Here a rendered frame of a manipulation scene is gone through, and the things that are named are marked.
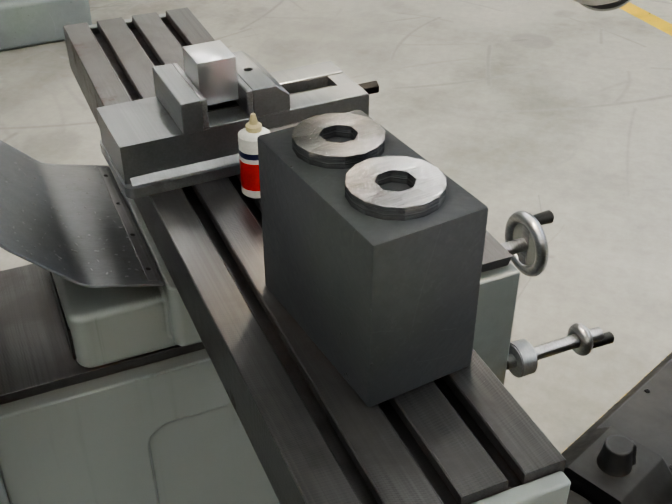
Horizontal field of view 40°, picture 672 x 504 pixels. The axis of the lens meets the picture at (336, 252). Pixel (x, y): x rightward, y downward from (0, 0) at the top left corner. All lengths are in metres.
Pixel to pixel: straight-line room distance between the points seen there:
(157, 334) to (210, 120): 0.29
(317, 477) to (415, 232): 0.23
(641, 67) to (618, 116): 0.48
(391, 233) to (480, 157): 2.43
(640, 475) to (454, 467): 0.52
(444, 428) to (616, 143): 2.58
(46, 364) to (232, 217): 0.33
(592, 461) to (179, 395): 0.56
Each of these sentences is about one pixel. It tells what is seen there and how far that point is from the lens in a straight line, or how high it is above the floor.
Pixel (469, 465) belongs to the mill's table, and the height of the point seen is 0.93.
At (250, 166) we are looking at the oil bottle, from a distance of 1.15.
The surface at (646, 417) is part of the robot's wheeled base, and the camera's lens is 1.42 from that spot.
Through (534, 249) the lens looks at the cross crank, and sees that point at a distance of 1.62.
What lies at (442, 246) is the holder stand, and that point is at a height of 1.10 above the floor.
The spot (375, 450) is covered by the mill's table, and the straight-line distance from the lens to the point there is 0.84.
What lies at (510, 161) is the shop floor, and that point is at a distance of 3.18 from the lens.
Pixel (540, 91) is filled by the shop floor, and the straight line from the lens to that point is 3.69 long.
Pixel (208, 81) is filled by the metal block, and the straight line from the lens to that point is 1.20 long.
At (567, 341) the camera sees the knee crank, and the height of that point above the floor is 0.53.
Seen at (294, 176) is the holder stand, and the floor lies 1.12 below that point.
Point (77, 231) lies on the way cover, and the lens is 1.25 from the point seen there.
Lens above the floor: 1.55
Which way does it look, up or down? 35 degrees down
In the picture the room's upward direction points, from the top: straight up
